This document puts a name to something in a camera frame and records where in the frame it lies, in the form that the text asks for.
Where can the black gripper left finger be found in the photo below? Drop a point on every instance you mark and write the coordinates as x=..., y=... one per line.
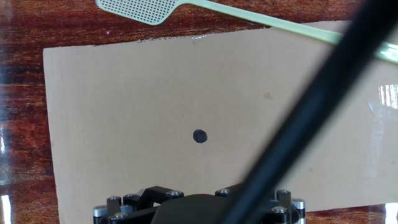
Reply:
x=146, y=199

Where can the brown cardboard sheet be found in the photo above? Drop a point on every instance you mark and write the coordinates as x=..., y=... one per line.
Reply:
x=140, y=109

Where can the pale green plastic flyswatter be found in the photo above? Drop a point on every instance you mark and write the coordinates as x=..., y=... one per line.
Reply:
x=311, y=33

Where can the glossy wood-grain table mat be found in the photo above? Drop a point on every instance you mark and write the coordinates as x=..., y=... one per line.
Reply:
x=25, y=62

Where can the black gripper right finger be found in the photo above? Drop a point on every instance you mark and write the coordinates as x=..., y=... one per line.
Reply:
x=286, y=211

